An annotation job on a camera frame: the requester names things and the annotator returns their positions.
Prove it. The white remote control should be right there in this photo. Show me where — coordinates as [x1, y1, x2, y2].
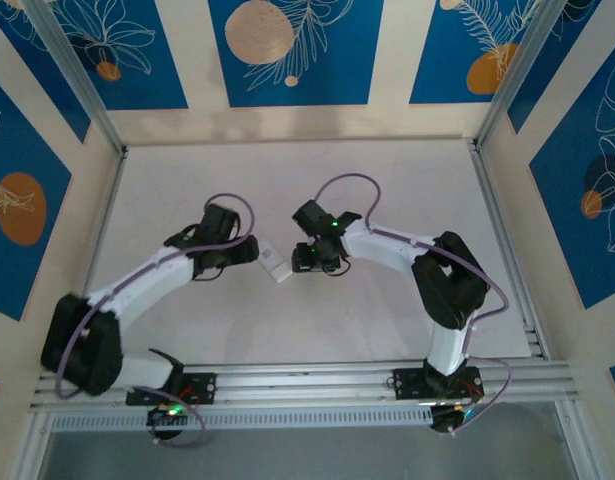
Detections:
[258, 239, 294, 286]

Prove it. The black controller board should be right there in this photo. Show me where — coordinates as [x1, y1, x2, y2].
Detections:
[428, 402, 476, 437]
[146, 403, 189, 442]

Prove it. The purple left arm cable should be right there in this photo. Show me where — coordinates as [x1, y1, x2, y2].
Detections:
[54, 193, 259, 449]

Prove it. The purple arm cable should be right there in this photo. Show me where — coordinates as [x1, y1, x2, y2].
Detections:
[316, 171, 514, 435]
[54, 193, 259, 449]

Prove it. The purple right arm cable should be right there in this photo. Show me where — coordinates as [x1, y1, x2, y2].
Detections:
[316, 171, 514, 435]

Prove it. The aluminium side rail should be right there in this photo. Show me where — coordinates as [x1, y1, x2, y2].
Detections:
[60, 149, 129, 372]
[467, 141, 554, 362]

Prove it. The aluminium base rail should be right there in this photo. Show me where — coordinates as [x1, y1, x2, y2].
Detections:
[29, 360, 582, 414]

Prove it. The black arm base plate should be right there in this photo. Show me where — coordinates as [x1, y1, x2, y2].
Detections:
[125, 372, 219, 407]
[392, 367, 485, 402]

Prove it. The grey slotted cable duct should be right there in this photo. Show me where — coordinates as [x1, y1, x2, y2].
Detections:
[49, 408, 434, 432]

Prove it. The blue floral wall panel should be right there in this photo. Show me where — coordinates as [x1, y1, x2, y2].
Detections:
[528, 48, 615, 310]
[0, 71, 74, 322]
[208, 0, 386, 108]
[49, 0, 190, 112]
[408, 0, 554, 106]

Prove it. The aluminium frame post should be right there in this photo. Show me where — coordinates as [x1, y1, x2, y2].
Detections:
[473, 0, 577, 147]
[25, 0, 127, 157]

